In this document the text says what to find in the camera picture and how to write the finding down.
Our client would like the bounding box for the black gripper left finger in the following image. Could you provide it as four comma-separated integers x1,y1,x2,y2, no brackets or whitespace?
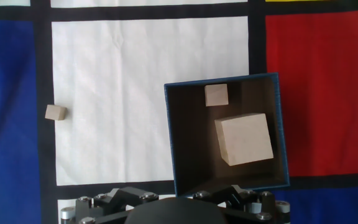
60,186,160,224

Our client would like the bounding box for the colour-block patterned cloth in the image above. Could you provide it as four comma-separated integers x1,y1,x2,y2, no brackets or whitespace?
0,0,358,224

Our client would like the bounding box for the small wooden cube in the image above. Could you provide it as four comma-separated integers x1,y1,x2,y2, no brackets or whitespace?
44,104,68,121
204,83,229,108

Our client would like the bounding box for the large wooden cube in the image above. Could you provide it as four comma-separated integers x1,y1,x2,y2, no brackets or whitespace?
214,113,275,167

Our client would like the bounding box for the dark blue gift box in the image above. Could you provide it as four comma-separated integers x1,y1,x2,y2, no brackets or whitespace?
163,72,291,197

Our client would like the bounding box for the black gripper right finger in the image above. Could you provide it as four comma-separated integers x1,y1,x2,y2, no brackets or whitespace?
193,184,291,224

